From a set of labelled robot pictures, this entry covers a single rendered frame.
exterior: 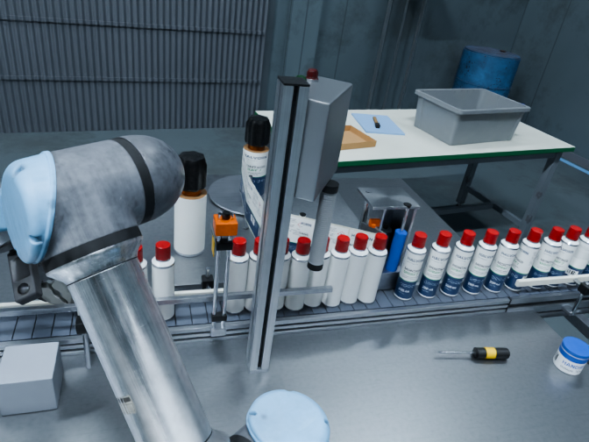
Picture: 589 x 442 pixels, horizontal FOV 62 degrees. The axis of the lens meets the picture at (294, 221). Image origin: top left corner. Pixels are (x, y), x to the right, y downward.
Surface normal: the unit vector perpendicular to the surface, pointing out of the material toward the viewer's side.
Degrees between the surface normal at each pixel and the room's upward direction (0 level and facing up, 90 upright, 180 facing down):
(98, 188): 52
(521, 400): 0
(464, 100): 85
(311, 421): 6
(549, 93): 90
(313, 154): 90
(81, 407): 0
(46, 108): 90
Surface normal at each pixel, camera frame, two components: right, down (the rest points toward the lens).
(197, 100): 0.40, 0.50
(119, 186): 0.71, 0.01
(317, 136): -0.33, 0.44
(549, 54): -0.91, 0.11
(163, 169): 0.84, -0.14
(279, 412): 0.21, -0.88
